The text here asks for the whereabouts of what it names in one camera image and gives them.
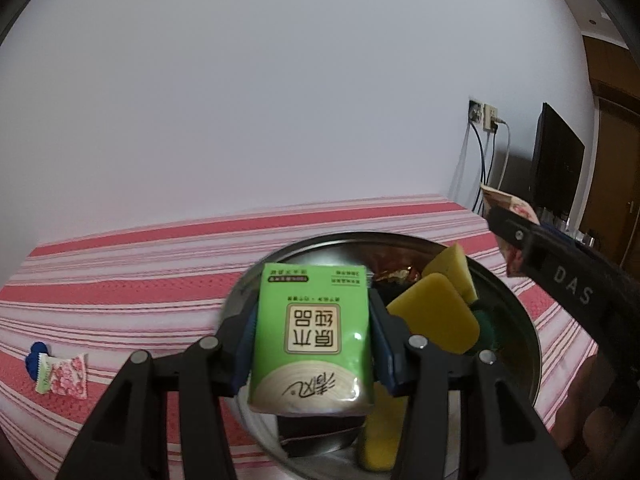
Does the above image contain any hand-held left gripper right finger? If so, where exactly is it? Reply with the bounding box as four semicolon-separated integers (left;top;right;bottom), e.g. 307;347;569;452
369;287;571;480

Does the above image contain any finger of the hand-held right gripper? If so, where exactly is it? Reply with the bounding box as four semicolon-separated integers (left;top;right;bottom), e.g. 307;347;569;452
542;225;588;251
487;207;549;286

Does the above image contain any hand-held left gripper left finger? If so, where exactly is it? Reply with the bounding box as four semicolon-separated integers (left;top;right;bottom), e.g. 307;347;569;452
57;305;261;480

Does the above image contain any yellow green scouring sponge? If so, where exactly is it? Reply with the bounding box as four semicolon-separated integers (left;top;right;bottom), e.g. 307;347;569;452
356;385;408;473
387;272;481;356
422;242;478;306
470;302;501;353

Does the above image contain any green tissue packet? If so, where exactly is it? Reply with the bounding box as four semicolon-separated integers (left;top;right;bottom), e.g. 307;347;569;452
248;262;376;417

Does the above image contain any gold foil candy wrapper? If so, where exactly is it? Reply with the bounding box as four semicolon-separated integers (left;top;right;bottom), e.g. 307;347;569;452
372;267;423;286

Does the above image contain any black cardboard box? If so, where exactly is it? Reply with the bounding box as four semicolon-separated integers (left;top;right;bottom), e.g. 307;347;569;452
276;412;368;458

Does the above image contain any round metal tin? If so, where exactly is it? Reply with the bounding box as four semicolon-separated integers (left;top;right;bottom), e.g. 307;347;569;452
222;231;542;480

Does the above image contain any red striped cloth desktop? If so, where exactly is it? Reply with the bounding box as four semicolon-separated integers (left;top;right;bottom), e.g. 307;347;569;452
0;195;601;480

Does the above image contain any black television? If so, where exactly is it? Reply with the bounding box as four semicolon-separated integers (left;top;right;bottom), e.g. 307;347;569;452
529;102;586;223

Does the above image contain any person's leg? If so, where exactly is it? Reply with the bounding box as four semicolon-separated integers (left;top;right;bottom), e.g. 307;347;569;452
550;350;631;456

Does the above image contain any wooden cabinet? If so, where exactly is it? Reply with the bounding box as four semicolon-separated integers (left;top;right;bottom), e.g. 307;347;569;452
582;32;640;281

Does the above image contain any pink floral sachet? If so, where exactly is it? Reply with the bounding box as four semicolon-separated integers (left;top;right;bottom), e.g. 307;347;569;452
35;352;89;400

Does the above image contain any blue hair tie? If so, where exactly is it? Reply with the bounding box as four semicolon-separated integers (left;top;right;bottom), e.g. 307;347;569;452
24;341;51;376

